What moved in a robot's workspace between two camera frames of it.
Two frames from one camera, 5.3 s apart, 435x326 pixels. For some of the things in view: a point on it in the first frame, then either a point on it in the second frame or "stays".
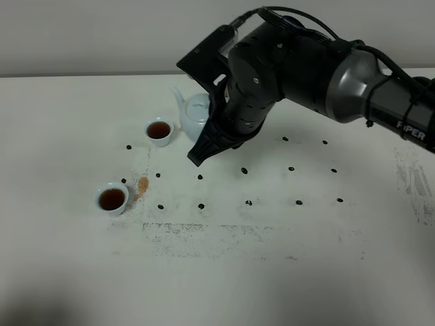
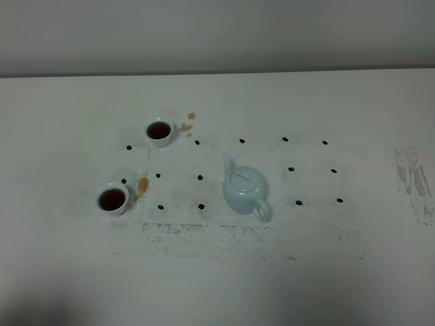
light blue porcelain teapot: [194, 113] -> [244, 189]
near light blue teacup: [111, 197] stays
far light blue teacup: [159, 132] stays
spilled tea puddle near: [143, 185] stays
